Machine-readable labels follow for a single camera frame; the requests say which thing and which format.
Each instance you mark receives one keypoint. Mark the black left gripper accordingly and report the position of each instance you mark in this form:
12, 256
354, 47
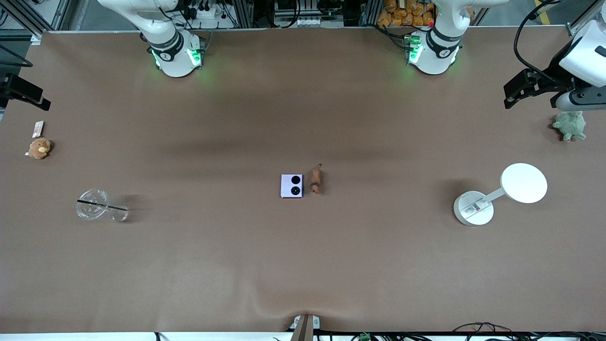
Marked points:
555, 81

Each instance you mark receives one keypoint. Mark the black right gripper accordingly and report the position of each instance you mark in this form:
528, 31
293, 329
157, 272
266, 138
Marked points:
10, 85

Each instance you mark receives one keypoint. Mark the brown lion statue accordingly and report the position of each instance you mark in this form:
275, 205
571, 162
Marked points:
316, 181

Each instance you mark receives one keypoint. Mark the white box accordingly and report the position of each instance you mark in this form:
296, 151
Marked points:
291, 185

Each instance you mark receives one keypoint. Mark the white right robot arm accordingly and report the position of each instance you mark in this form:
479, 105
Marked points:
175, 59

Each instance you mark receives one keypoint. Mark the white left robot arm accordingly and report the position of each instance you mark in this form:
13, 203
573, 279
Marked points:
433, 57

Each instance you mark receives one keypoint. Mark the small printed card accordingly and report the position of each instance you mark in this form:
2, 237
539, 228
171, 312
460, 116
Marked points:
38, 129

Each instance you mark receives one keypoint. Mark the brown plush toy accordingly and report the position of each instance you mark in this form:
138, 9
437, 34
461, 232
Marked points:
39, 148

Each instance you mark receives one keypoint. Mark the green plush turtle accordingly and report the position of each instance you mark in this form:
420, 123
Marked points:
570, 125

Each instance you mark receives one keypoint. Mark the white round desk lamp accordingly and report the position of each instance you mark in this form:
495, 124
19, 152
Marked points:
523, 182

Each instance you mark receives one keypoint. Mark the clear plastic cup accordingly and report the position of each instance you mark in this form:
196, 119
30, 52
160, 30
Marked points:
92, 204

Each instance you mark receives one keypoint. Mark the black drinking straw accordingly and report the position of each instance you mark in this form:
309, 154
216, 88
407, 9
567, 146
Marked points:
102, 205

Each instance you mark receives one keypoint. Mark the orange plush toy pile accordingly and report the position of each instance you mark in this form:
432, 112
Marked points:
402, 12

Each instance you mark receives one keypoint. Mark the white power strip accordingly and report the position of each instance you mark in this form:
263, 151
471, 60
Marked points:
208, 13

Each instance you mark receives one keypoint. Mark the white socket bar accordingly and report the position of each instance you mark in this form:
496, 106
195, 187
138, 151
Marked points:
310, 22

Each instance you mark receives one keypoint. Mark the brown table cover sheet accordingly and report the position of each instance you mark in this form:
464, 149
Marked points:
303, 260

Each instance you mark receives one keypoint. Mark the aluminium frame beam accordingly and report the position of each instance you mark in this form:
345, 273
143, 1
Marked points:
575, 29

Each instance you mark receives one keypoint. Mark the metal table edge bracket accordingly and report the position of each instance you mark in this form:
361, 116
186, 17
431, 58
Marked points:
304, 327

